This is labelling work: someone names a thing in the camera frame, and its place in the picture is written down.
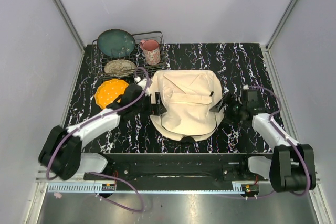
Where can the white cable duct strip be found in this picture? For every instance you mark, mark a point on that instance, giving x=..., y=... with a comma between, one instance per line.
x=72, y=187

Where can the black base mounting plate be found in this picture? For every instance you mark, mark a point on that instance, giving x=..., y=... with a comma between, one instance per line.
x=196, y=170

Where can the aluminium frame rail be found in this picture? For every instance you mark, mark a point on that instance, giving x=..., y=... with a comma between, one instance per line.
x=65, y=16

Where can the wire dish rack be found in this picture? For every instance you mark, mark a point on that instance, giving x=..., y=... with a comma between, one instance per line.
x=99, y=60

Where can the pink patterned mug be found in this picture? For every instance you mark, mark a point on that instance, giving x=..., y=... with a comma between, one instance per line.
x=151, y=51

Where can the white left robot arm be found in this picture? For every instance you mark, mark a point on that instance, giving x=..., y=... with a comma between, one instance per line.
x=62, y=152

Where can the orange dotted plate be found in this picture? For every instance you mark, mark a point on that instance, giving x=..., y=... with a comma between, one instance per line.
x=108, y=91

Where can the cream canvas student bag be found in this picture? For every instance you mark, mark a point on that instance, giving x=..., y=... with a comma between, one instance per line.
x=187, y=95

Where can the beige patterned plate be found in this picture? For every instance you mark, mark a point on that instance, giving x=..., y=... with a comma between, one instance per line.
x=119, y=68

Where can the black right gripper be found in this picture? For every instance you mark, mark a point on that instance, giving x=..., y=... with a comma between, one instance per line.
x=218, y=107

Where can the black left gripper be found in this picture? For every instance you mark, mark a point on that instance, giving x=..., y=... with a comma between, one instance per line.
x=156, y=109

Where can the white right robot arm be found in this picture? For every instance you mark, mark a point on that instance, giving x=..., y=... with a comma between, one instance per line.
x=291, y=167

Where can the dark green plate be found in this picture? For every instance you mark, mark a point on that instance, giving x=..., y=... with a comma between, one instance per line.
x=116, y=43

